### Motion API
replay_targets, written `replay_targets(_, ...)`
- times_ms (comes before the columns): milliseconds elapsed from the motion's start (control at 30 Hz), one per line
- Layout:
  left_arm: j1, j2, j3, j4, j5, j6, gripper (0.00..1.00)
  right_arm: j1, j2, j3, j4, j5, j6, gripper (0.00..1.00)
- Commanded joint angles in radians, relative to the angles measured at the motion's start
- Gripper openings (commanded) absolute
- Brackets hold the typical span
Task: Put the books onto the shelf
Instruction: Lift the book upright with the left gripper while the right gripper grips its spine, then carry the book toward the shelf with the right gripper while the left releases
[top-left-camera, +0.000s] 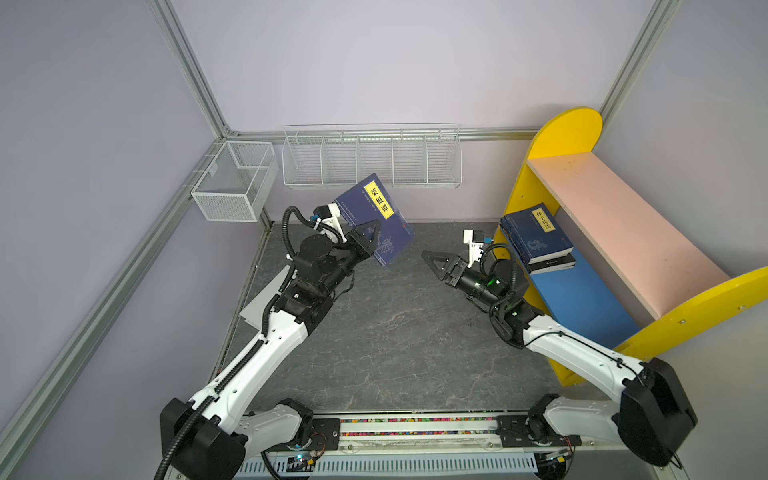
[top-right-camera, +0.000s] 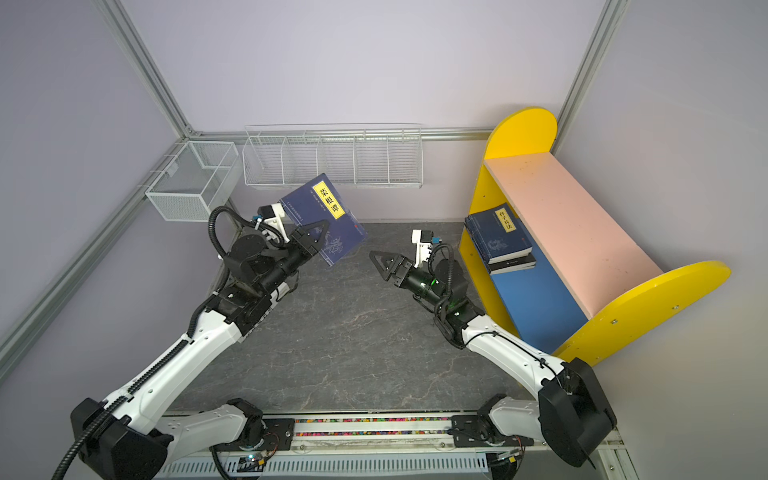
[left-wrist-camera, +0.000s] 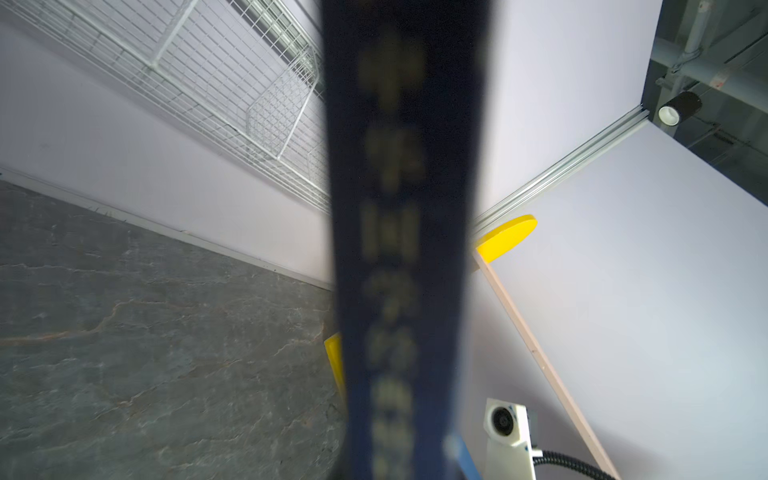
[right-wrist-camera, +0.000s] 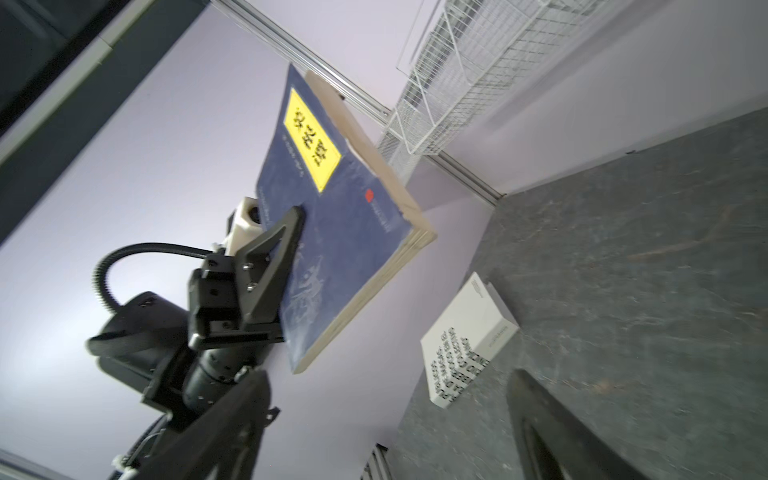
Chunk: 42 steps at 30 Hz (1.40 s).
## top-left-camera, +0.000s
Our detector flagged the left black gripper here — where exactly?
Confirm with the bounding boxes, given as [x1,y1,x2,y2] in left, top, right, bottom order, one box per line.
[322,220,379,295]

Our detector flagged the dark blue thin book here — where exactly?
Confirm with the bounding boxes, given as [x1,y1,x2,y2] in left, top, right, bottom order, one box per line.
[334,173,414,266]

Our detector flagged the black book orange title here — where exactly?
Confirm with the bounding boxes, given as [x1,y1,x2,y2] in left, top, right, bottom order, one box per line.
[527,253,576,275]

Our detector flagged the white paper file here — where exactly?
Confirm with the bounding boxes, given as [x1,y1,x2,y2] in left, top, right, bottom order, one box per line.
[239,290,274,330]

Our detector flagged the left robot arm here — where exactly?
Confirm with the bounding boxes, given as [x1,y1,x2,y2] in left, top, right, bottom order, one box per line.
[154,206,382,479]

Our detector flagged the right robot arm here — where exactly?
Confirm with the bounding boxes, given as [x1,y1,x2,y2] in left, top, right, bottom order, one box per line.
[421,250,698,467]

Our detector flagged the white mesh basket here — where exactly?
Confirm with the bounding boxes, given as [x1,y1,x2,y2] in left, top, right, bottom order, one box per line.
[192,141,279,223]

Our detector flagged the yellow pink blue shelf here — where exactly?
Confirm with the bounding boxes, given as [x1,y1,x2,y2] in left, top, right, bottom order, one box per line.
[505,107,767,361]

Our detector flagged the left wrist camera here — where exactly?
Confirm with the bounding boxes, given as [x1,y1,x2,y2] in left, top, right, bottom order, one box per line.
[310,202,346,244]

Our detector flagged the white wire wall rack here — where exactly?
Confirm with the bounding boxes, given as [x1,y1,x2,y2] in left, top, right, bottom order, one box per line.
[282,123,463,189]

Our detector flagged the aluminium front rail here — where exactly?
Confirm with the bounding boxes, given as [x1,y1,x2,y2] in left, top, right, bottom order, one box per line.
[157,410,685,480]

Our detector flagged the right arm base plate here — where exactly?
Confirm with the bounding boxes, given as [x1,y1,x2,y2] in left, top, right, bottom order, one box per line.
[496,414,582,448]

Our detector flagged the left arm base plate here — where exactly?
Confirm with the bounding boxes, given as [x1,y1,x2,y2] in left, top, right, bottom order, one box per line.
[268,416,341,452]

